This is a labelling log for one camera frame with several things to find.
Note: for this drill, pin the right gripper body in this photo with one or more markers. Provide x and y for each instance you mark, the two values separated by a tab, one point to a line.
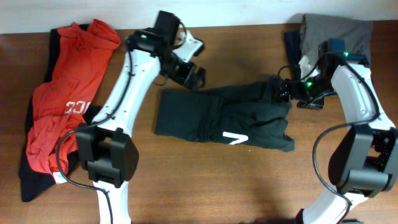
310	92

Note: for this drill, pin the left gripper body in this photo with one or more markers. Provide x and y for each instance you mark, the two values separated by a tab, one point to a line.
181	71

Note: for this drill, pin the black t-shirt white letters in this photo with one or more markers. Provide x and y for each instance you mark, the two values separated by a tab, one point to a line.
248	114

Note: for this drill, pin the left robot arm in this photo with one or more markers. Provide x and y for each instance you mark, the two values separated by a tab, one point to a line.
105	147

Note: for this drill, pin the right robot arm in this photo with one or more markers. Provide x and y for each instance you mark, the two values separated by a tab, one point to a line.
365	162

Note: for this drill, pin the navy folded garment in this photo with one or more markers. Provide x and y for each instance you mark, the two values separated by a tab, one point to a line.
292	42

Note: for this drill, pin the grey folded garment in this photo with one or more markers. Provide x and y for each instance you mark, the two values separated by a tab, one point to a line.
317	28

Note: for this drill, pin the red t-shirt white print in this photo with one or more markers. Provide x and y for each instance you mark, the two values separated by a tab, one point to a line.
59	105

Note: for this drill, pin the black garment under pile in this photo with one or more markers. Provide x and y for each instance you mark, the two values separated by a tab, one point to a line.
34	183

